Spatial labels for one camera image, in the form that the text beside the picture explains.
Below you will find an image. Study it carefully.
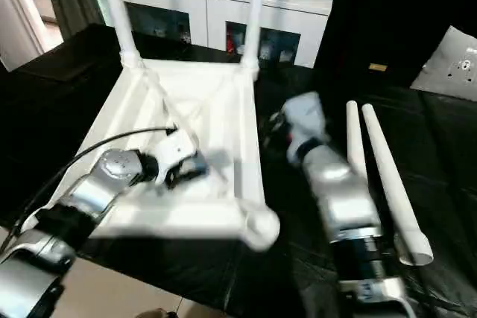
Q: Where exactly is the white padded sheet with fitting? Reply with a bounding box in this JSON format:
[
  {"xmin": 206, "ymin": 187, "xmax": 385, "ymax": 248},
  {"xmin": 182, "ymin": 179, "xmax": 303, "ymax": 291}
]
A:
[{"xmin": 410, "ymin": 25, "xmax": 477, "ymax": 103}]

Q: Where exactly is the black cabinet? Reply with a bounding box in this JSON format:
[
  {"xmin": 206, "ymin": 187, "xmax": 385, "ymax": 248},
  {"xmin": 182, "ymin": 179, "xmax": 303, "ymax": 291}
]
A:
[{"xmin": 313, "ymin": 0, "xmax": 477, "ymax": 89}]

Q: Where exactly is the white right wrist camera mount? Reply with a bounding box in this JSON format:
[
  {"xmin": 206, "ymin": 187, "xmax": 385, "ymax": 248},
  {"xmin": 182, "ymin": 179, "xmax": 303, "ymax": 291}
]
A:
[{"xmin": 281, "ymin": 92, "xmax": 329, "ymax": 164}]

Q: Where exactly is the white plastic table leg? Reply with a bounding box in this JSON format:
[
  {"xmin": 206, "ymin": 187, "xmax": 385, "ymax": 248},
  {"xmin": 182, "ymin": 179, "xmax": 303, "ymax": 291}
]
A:
[
  {"xmin": 241, "ymin": 0, "xmax": 271, "ymax": 81},
  {"xmin": 95, "ymin": 0, "xmax": 145, "ymax": 70},
  {"xmin": 345, "ymin": 101, "xmax": 370, "ymax": 182},
  {"xmin": 361, "ymin": 104, "xmax": 435, "ymax": 267}
]

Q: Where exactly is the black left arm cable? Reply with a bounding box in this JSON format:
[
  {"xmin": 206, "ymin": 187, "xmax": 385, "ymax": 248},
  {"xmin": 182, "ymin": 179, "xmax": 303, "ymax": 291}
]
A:
[{"xmin": 0, "ymin": 127, "xmax": 180, "ymax": 253}]

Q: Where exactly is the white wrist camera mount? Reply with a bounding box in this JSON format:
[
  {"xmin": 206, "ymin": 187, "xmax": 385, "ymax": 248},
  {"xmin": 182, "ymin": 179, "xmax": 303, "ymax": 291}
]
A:
[
  {"xmin": 281, "ymin": 92, "xmax": 329, "ymax": 164},
  {"xmin": 152, "ymin": 133, "xmax": 199, "ymax": 185}
]

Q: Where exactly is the white plastic table top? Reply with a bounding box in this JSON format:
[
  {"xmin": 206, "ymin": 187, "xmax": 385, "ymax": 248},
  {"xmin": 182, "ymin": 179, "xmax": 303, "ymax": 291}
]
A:
[{"xmin": 22, "ymin": 57, "xmax": 281, "ymax": 252}]

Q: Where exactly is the black work mat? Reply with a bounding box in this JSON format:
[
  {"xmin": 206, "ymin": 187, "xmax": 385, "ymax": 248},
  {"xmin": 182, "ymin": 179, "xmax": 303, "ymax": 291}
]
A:
[{"xmin": 0, "ymin": 24, "xmax": 477, "ymax": 318}]

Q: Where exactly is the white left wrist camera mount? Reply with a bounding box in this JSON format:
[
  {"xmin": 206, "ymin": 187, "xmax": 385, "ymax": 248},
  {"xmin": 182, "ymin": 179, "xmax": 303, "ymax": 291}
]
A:
[{"xmin": 152, "ymin": 133, "xmax": 199, "ymax": 185}]

